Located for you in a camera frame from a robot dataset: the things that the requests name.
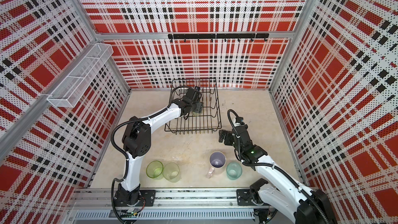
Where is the green patterned glass cup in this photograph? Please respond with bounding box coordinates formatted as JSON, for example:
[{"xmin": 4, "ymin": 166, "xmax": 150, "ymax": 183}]
[{"xmin": 191, "ymin": 102, "xmax": 204, "ymax": 116}]

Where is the black wire dish rack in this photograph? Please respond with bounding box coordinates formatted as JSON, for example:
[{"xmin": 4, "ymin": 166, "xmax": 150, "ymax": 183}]
[{"xmin": 164, "ymin": 78, "xmax": 222, "ymax": 134}]

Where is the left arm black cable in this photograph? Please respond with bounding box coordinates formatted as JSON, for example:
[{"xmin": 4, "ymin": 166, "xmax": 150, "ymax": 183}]
[{"xmin": 110, "ymin": 85, "xmax": 193, "ymax": 222}]

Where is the green glass cup leftmost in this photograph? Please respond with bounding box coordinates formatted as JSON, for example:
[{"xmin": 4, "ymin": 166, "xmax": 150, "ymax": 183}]
[{"xmin": 146, "ymin": 160, "xmax": 164, "ymax": 180}]

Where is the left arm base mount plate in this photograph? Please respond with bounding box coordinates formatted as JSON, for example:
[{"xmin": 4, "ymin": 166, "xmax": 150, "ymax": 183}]
[{"xmin": 113, "ymin": 189, "xmax": 155, "ymax": 207}]

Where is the pink mug purple inside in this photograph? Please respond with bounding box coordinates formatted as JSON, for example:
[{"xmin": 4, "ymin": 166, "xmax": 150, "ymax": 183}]
[{"xmin": 206, "ymin": 151, "xmax": 227, "ymax": 179}]

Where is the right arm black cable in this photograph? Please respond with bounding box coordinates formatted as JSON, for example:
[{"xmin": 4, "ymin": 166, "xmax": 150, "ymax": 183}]
[{"xmin": 226, "ymin": 109, "xmax": 330, "ymax": 224}]

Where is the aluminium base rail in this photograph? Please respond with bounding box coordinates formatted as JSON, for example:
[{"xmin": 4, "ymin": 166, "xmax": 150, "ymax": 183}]
[{"xmin": 62, "ymin": 188, "xmax": 290, "ymax": 224}]

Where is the white mesh wall basket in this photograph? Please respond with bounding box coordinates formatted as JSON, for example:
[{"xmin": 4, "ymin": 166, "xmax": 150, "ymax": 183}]
[{"xmin": 47, "ymin": 43, "xmax": 113, "ymax": 108}]

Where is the teal textured glass cup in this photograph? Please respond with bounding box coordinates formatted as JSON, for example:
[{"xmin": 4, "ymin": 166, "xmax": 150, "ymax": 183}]
[{"xmin": 226, "ymin": 162, "xmax": 243, "ymax": 180}]

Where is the pale green glass cup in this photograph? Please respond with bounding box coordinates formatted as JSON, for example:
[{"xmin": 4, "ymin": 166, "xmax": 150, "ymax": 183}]
[{"xmin": 163, "ymin": 162, "xmax": 180, "ymax": 183}]

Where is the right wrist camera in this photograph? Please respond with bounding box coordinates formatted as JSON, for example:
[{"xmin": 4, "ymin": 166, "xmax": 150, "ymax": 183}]
[{"xmin": 233, "ymin": 116, "xmax": 245, "ymax": 127}]

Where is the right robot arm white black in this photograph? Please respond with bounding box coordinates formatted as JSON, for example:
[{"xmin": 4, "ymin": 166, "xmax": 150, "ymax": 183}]
[{"xmin": 219, "ymin": 124, "xmax": 337, "ymax": 224}]

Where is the black wall hook rail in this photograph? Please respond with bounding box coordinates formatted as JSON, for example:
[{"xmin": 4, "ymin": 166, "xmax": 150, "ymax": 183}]
[{"xmin": 168, "ymin": 33, "xmax": 269, "ymax": 41}]

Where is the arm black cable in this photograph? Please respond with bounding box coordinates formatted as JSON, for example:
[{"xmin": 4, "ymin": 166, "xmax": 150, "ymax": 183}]
[
  {"xmin": 226, "ymin": 109, "xmax": 330, "ymax": 224},
  {"xmin": 110, "ymin": 85, "xmax": 193, "ymax": 222}
]

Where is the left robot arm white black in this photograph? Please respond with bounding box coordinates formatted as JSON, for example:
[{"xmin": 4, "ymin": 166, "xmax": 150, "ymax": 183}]
[{"xmin": 110, "ymin": 86, "xmax": 203, "ymax": 206}]

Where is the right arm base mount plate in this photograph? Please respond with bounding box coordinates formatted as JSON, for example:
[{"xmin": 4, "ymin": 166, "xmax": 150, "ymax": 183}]
[{"xmin": 236, "ymin": 189, "xmax": 268, "ymax": 206}]

